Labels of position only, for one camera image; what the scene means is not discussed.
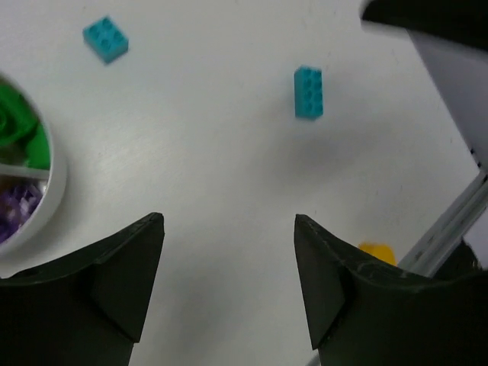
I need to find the large cyan lego brick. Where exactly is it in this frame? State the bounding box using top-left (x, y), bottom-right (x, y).
top-left (294, 66), bottom-right (323, 120)

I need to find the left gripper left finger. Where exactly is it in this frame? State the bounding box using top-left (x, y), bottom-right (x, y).
top-left (1, 213), bottom-right (165, 365)

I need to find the white round divided container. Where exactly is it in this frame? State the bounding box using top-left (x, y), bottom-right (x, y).
top-left (1, 74), bottom-right (68, 256)

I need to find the aluminium table rail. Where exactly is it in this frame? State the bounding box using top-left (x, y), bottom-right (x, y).
top-left (398, 172), bottom-right (487, 277)

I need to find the purple lego brick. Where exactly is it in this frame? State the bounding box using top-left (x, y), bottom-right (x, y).
top-left (1, 181), bottom-right (43, 243)

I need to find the yellow round lego piece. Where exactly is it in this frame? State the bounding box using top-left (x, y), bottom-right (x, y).
top-left (358, 242), bottom-right (397, 266)

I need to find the small cyan lego brick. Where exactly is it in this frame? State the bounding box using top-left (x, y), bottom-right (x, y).
top-left (82, 16), bottom-right (129, 64)

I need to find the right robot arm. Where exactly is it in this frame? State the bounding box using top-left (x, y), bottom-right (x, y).
top-left (361, 0), bottom-right (487, 51)

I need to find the dark green lego brick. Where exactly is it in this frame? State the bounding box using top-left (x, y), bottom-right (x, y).
top-left (1, 82), bottom-right (50, 170)

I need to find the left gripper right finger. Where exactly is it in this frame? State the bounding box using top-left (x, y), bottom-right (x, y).
top-left (294, 214), bottom-right (487, 365)

